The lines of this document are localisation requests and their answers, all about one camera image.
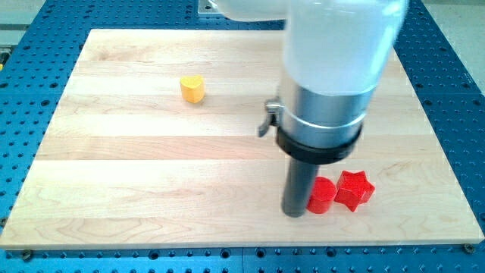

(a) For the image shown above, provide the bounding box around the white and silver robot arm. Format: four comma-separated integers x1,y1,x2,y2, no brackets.
215,0,408,218

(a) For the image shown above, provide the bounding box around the board corner screw right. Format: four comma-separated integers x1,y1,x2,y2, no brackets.
462,243,475,254

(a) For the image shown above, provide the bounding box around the red star block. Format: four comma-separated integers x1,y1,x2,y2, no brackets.
334,171,375,212

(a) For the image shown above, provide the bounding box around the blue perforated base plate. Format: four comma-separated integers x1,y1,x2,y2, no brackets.
1,1,484,272

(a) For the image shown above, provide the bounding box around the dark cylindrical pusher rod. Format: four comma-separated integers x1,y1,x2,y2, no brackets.
281,158,319,218

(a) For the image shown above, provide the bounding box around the board corner screw left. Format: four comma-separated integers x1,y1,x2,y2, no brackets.
20,249,33,261

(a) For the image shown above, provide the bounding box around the black tool clamp ring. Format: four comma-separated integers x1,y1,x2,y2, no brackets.
275,125,362,165

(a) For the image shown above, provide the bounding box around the red hexagon block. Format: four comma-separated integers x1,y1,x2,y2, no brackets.
306,176,336,214

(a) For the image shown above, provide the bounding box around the yellow heart block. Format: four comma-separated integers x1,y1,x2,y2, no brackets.
180,75,205,104

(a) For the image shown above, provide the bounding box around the board corner screw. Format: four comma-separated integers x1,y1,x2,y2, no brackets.
462,243,475,254
20,249,33,261

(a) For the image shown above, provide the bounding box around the light wooden board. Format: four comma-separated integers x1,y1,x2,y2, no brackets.
1,30,483,249

